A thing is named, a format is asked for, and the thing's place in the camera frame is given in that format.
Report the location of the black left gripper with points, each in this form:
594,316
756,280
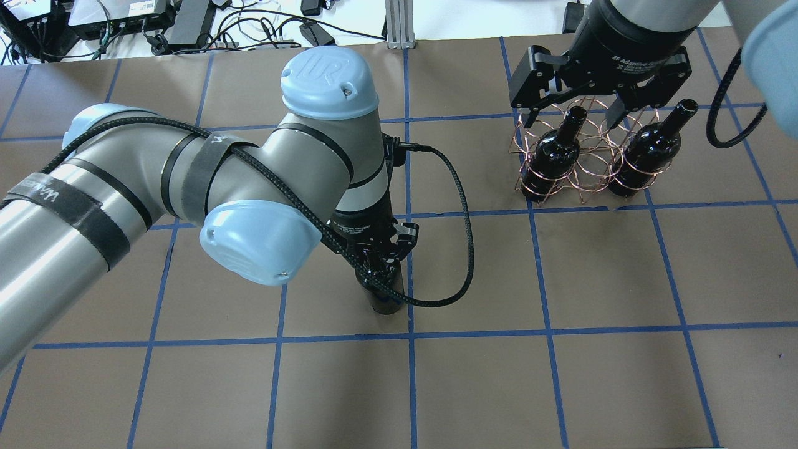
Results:
360,229

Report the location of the black power adapter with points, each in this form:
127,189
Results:
316,35

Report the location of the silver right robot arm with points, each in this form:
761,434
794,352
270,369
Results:
766,33

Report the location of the dark wine bottle in basket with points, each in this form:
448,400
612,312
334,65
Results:
553,158

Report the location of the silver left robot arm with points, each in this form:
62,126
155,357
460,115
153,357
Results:
323,176

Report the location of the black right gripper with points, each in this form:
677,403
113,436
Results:
614,47

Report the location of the copper wire wine basket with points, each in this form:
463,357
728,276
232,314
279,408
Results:
602,149

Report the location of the aluminium frame post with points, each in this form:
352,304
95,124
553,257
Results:
399,25

